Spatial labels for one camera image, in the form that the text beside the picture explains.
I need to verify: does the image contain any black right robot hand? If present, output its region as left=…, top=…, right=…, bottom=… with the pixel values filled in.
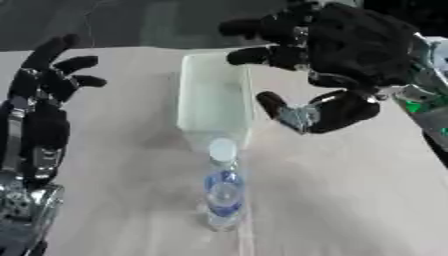
left=217, top=0, right=424, bottom=136

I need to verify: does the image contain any clear plastic water bottle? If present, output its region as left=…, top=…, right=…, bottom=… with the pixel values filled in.
left=201, top=137, right=247, bottom=233

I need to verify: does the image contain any white open box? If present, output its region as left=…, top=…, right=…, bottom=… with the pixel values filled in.
left=175, top=50, right=256, bottom=150

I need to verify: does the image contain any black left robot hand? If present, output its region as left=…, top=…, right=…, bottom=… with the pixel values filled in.
left=0, top=33, right=109, bottom=188

